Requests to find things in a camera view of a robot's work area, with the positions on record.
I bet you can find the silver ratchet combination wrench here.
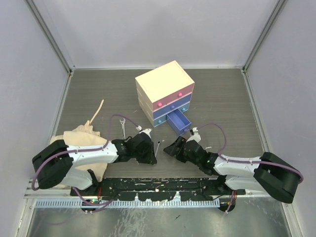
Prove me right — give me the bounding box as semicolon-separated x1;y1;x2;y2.
155;141;161;158

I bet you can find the small purple drawer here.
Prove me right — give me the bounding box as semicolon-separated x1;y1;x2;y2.
166;109;192;136

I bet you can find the light blue drawer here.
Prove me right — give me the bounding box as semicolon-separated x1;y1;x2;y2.
154;115;166;127
178;103;190;113

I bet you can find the silver end wrench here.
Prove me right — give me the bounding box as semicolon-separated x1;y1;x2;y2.
119;118;126;140

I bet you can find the wide purple drawer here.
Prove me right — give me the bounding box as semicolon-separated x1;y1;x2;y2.
153;94;192;119

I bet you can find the large pink drawer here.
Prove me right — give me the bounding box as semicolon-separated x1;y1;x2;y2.
168;83;195;101

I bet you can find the cream drawer cabinet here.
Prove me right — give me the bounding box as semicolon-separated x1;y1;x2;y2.
135;60;195;126

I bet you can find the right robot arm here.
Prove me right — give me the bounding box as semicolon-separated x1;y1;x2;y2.
164;136;303;203

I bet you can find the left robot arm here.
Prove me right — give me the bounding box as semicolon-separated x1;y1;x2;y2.
32;131;157;196

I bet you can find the small pink drawer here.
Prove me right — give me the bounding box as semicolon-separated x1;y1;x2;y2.
153;100;168;111

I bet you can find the beige cloth bag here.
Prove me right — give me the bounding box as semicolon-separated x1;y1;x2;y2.
50;101;108;190

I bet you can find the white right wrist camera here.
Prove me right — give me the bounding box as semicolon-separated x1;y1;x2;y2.
187;127;201;143

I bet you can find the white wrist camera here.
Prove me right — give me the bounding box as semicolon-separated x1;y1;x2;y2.
136;125;152;140
187;127;201;143

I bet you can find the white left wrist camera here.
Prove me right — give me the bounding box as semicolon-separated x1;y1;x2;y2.
136;125;152;140

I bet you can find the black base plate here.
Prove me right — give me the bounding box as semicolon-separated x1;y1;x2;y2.
79;178;233;201

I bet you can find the slotted cable duct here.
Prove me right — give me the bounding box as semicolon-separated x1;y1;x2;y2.
34;198;220;208

